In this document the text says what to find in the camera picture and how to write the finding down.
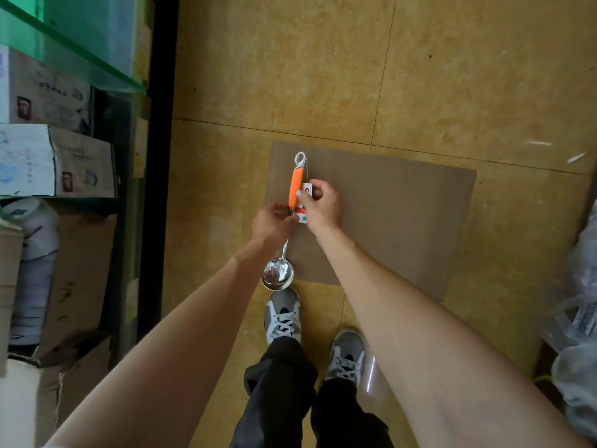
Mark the person's right hand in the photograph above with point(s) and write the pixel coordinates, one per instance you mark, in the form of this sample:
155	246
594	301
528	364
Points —
322	208

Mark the person's right forearm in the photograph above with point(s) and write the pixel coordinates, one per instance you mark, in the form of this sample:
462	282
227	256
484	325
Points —
438	359

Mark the person's left forearm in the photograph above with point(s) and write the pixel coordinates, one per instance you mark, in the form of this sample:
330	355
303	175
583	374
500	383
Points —
168	359

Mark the pile of plastic wrapped utensils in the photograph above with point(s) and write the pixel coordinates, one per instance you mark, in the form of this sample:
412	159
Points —
574	322

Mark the person's left hand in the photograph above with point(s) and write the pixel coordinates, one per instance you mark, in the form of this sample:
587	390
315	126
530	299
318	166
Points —
272	224

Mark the black trousers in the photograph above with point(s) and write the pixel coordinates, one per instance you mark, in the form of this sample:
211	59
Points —
280	396

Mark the grey white sneaker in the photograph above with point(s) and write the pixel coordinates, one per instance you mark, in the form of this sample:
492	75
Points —
347	357
283	317

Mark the brown cardboard sheet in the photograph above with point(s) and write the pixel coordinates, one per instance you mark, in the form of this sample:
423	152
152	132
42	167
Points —
401	214

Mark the white printed carton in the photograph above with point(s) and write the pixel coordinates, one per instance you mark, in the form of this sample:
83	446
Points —
56	163
47	93

